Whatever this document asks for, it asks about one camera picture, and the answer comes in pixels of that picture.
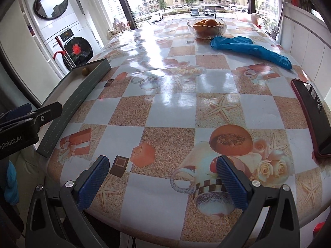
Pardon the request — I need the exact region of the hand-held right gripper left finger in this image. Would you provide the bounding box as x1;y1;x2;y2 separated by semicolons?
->
25;155;110;248

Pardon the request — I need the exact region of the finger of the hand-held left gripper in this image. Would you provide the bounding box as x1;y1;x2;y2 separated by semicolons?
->
31;101;63;132
0;103;33;127

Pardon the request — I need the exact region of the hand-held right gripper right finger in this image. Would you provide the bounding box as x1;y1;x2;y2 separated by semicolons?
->
216;155;302;248

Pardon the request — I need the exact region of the grey rectangular tray box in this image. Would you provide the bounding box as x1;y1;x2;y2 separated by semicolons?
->
36;58;112;159

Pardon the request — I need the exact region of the blue cloth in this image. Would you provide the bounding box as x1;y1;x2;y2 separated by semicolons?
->
4;160;20;206

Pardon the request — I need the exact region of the white washing machine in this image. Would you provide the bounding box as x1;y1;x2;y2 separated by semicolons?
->
41;26;102;71

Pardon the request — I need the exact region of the red plastic object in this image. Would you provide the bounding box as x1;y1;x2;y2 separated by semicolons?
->
313;222;327;235

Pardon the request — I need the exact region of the phone in red case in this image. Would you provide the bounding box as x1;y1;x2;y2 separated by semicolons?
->
290;79;331;159

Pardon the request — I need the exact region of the white dryer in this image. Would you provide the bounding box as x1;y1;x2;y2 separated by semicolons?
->
23;0;80;38

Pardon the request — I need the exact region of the blue rubber glove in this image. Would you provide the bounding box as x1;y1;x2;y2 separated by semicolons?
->
210;36;253;50
215;43;293;70

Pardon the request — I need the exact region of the clear glass bowl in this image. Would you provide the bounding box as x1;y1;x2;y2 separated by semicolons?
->
187;18;227;40

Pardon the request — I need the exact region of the white cabinet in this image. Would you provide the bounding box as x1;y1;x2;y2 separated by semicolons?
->
275;1;331;83

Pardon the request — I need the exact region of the pink plastic bag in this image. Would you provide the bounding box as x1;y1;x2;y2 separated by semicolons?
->
237;13;261;25

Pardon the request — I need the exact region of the red-handled mop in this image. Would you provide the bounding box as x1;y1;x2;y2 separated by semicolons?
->
53;37;77;70

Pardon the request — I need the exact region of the wire basket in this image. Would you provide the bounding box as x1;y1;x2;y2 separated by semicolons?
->
107;18;130;41

